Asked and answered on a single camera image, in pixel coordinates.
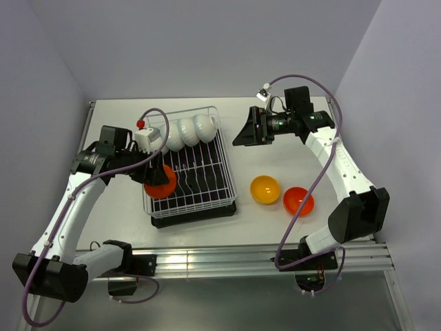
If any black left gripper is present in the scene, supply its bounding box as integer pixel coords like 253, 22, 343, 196
115, 144, 169, 186

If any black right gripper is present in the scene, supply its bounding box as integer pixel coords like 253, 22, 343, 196
233, 106, 296, 146

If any orange plastic bowl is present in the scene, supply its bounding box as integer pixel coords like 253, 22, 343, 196
143, 165, 177, 199
283, 187, 315, 217

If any yellow plastic bowl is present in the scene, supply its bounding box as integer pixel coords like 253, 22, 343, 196
249, 175, 281, 205

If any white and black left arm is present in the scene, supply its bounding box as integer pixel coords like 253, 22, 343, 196
12, 126, 169, 303

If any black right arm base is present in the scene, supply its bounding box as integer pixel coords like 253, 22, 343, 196
270, 248, 346, 297

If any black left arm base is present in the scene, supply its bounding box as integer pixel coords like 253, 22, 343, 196
99, 254, 160, 302

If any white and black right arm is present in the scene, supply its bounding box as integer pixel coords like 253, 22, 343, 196
232, 83, 390, 269

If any black drip tray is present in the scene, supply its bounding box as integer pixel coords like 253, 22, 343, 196
147, 137, 238, 230

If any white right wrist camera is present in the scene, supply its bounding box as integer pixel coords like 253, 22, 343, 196
256, 83, 271, 109

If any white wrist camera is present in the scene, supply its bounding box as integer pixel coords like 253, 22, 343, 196
256, 83, 271, 109
134, 120, 163, 153

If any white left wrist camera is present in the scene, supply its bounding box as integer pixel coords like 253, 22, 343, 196
134, 120, 163, 153

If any white wire dish rack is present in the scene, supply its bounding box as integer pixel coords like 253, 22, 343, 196
138, 106, 240, 220

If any aluminium frame rail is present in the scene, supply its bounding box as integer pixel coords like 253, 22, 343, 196
133, 239, 395, 279

